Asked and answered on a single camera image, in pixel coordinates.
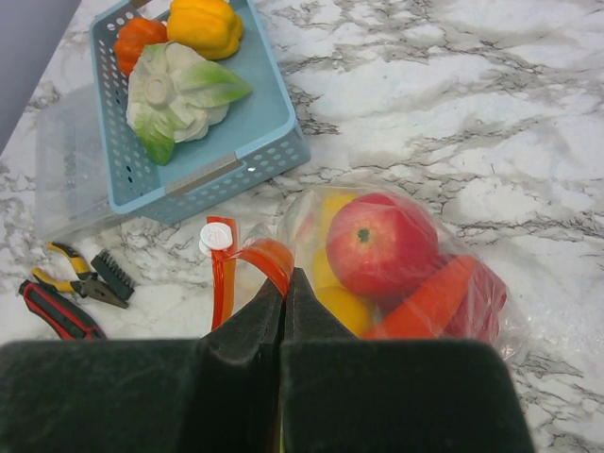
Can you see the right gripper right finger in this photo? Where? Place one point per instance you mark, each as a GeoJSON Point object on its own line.
{"type": "Point", "coordinates": [342, 394]}

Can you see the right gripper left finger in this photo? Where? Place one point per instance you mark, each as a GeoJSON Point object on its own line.
{"type": "Point", "coordinates": [217, 393]}

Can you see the orange carrot toy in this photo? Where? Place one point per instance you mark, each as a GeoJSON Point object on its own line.
{"type": "Point", "coordinates": [426, 313]}

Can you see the clear zip top bag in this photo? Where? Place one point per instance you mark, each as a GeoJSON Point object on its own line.
{"type": "Point", "coordinates": [240, 262]}

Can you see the red apple toy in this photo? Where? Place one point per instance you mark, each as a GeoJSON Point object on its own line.
{"type": "Point", "coordinates": [381, 245]}

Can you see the red bell pepper toy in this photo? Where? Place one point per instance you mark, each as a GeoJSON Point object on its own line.
{"type": "Point", "coordinates": [477, 316]}

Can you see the round yellow lemon toy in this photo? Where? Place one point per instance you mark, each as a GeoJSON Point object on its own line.
{"type": "Point", "coordinates": [353, 311]}

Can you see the red utility knife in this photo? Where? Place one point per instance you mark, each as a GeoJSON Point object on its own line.
{"type": "Point", "coordinates": [67, 319]}

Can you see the black comb piece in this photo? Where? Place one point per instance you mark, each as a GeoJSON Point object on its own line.
{"type": "Point", "coordinates": [118, 280]}

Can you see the clear plastic screw box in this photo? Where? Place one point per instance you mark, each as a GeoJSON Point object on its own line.
{"type": "Point", "coordinates": [71, 195]}

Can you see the blue plastic basket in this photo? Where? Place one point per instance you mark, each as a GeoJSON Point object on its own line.
{"type": "Point", "coordinates": [259, 139]}

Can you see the white cauliflower toy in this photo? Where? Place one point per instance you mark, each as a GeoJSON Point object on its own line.
{"type": "Point", "coordinates": [175, 96]}

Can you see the yellow bell pepper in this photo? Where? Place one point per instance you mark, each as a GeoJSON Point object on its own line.
{"type": "Point", "coordinates": [211, 28]}

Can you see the orange pumpkin toy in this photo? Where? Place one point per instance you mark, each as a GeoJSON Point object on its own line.
{"type": "Point", "coordinates": [132, 39]}

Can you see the yellow handled pliers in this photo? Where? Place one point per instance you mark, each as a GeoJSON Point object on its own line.
{"type": "Point", "coordinates": [87, 282]}

